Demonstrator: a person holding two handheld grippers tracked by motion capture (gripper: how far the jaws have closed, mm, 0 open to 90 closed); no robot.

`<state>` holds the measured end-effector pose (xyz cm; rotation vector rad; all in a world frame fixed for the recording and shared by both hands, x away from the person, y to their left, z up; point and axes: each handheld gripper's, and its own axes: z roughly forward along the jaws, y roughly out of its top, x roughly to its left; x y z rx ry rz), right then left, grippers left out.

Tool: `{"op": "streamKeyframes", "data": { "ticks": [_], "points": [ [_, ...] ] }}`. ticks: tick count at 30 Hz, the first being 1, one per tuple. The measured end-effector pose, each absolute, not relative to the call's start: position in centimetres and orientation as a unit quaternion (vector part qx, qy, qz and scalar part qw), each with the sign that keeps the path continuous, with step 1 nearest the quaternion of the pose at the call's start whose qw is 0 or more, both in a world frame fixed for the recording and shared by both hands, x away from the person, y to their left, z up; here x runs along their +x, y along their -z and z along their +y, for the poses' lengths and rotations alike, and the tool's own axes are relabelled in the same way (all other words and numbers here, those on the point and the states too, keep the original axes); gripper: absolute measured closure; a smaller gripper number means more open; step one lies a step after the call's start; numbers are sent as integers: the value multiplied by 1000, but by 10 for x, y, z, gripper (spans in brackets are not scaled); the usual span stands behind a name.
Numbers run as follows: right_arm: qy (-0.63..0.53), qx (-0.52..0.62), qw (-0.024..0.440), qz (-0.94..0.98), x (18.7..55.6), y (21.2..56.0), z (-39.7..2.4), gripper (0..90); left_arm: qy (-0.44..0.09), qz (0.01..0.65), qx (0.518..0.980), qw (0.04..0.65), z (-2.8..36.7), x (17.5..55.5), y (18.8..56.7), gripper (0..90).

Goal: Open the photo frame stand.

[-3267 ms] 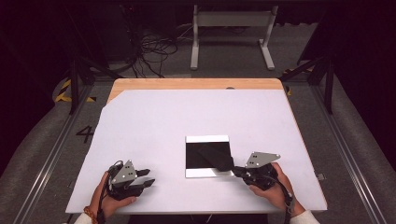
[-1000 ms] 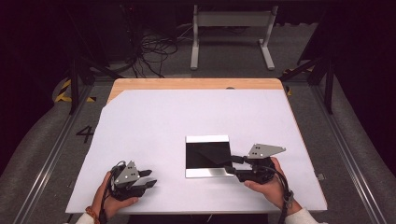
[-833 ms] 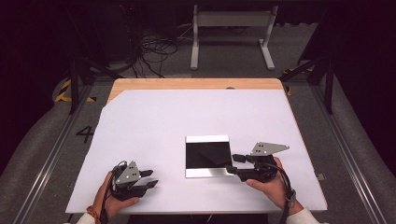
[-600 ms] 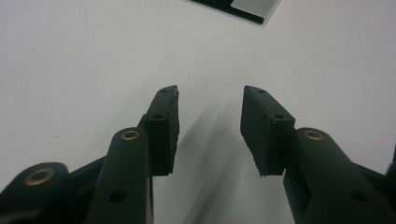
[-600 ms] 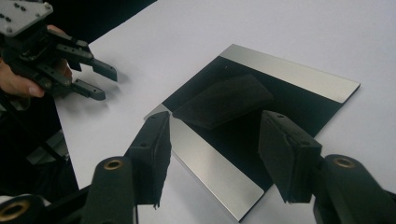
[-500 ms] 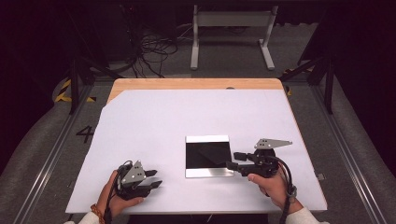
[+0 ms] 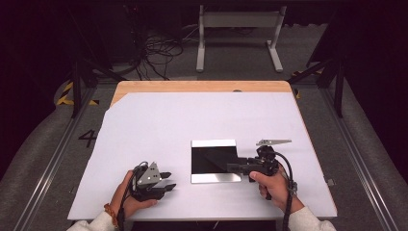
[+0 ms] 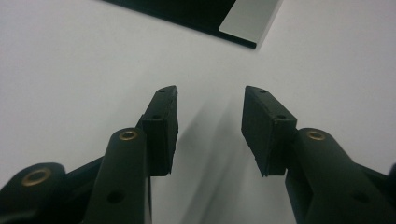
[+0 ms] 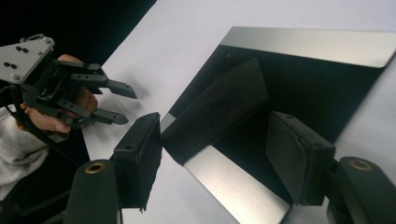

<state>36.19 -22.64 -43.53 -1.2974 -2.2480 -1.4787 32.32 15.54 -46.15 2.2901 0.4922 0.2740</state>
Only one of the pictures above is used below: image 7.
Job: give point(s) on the person's left hand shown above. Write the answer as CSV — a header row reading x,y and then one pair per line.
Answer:
x,y
128,202

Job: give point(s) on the yellow black hazard tape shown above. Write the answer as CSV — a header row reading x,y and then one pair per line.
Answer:
x,y
298,94
65,94

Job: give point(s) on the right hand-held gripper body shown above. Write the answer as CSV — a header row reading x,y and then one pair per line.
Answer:
x,y
264,160

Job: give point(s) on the black metal stand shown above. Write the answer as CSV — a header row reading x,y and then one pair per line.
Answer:
x,y
338,83
76,80

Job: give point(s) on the person's dark clothing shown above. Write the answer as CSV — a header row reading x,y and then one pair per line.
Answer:
x,y
192,226

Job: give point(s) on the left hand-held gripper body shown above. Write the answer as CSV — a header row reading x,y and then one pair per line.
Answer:
x,y
149,176

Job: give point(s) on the white metal desk frame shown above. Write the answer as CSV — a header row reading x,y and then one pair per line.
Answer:
x,y
239,20

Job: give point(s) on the aluminium floor rail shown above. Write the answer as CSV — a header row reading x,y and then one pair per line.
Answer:
x,y
51,166
359,160

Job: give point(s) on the person's right hand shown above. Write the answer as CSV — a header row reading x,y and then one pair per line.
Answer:
x,y
275,189

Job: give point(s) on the white table cover sheet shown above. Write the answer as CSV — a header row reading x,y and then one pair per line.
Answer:
x,y
198,115

